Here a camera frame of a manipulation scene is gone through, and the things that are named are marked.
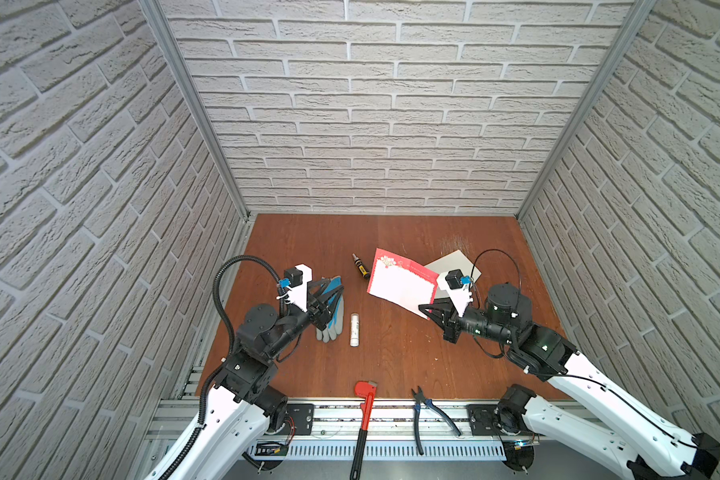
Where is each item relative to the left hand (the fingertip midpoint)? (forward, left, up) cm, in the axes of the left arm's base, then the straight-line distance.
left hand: (338, 282), depth 66 cm
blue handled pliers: (-19, -20, -29) cm, 40 cm away
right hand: (-5, -19, -3) cm, 20 cm away
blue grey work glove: (+4, +2, -28) cm, 28 cm away
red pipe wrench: (-16, -6, -29) cm, 34 cm away
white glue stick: (0, -3, -28) cm, 28 cm away
